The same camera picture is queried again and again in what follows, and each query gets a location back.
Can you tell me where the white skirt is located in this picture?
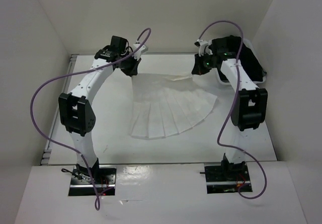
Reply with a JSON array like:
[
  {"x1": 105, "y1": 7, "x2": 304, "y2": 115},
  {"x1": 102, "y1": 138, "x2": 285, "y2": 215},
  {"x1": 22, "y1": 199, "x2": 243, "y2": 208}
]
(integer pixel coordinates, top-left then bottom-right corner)
[{"x1": 129, "y1": 73, "x2": 217, "y2": 139}]

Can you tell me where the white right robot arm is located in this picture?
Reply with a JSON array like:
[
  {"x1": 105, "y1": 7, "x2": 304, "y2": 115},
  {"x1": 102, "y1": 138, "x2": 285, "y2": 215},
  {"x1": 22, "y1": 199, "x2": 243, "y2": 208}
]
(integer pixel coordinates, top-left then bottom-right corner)
[{"x1": 192, "y1": 36, "x2": 268, "y2": 131}]

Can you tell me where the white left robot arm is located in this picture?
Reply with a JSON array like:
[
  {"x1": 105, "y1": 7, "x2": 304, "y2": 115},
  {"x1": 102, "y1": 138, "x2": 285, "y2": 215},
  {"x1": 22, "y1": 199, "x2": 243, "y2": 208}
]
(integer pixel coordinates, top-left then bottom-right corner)
[{"x1": 58, "y1": 36, "x2": 148, "y2": 184}]

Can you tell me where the black folded skirt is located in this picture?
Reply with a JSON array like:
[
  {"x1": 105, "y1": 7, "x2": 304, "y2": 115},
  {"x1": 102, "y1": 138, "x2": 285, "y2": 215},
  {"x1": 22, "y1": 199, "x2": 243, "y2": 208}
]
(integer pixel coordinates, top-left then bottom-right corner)
[{"x1": 212, "y1": 35, "x2": 265, "y2": 82}]

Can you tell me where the white plastic tray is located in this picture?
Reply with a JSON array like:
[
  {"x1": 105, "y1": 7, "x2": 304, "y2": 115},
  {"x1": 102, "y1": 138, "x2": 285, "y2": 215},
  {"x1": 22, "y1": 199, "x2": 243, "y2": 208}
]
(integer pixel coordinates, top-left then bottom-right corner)
[{"x1": 213, "y1": 38, "x2": 267, "y2": 86}]

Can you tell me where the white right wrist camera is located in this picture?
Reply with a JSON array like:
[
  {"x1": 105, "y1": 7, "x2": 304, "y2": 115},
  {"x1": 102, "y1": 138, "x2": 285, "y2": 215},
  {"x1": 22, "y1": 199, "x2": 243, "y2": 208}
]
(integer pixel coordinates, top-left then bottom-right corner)
[{"x1": 194, "y1": 39, "x2": 209, "y2": 56}]

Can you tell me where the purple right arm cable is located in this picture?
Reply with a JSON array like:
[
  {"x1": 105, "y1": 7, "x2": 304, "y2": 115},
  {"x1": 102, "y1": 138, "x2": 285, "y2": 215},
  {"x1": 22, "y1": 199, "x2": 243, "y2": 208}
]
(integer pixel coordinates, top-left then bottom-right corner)
[{"x1": 198, "y1": 20, "x2": 267, "y2": 199}]

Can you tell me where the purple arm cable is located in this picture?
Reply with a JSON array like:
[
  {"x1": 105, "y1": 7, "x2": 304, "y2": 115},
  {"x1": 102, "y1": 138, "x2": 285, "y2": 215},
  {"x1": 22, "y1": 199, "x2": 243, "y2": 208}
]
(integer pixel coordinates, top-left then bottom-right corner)
[
  {"x1": 30, "y1": 28, "x2": 152, "y2": 211},
  {"x1": 198, "y1": 20, "x2": 267, "y2": 199}
]

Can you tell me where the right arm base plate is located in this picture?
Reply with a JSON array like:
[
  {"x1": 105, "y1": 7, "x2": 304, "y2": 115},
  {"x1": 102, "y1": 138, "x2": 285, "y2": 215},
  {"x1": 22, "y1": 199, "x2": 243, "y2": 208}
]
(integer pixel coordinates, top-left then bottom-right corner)
[{"x1": 200, "y1": 163, "x2": 253, "y2": 194}]

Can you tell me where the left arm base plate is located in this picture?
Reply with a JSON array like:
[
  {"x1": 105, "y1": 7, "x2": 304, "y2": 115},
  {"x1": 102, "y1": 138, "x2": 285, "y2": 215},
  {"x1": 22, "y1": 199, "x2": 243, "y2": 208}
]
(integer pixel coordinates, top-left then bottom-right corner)
[{"x1": 67, "y1": 166, "x2": 116, "y2": 196}]

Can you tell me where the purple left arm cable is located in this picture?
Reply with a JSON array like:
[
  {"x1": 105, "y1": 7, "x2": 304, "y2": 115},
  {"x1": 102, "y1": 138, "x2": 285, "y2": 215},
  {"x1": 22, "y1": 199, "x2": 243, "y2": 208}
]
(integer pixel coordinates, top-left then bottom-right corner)
[{"x1": 30, "y1": 28, "x2": 152, "y2": 211}]

